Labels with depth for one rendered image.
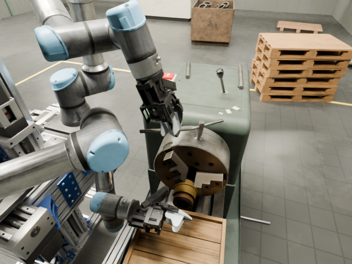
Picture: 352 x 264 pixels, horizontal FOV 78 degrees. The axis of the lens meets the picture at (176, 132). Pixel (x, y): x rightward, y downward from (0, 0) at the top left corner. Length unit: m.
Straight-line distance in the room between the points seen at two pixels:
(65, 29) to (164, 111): 0.28
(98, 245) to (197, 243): 0.96
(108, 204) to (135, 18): 0.60
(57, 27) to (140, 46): 0.19
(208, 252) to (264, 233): 1.18
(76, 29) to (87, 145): 0.27
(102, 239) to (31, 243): 0.95
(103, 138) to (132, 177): 1.76
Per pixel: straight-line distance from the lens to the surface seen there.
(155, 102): 0.54
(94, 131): 0.61
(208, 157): 0.83
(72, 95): 1.05
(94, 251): 1.79
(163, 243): 0.98
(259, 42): 3.97
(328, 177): 2.77
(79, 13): 0.96
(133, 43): 0.50
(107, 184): 0.93
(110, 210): 0.83
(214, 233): 1.01
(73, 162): 0.63
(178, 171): 0.83
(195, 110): 0.96
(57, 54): 0.57
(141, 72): 0.52
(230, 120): 0.94
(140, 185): 2.26
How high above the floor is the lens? 1.79
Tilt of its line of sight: 40 degrees down
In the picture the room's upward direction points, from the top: straight up
